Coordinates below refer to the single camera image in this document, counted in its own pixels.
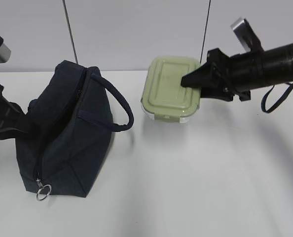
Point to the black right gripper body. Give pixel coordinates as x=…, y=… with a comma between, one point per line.
x=217, y=83

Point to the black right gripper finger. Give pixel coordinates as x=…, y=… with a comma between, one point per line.
x=201, y=77

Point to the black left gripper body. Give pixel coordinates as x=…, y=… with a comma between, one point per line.
x=27, y=128

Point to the dark blue fabric lunch bag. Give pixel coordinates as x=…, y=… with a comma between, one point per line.
x=78, y=112

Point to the green lidded glass food container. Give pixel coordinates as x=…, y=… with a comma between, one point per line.
x=163, y=97

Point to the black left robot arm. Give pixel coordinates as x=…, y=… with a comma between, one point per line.
x=14, y=123

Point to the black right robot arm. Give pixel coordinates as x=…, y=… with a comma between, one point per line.
x=258, y=69

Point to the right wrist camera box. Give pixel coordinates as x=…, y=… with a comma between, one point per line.
x=246, y=36

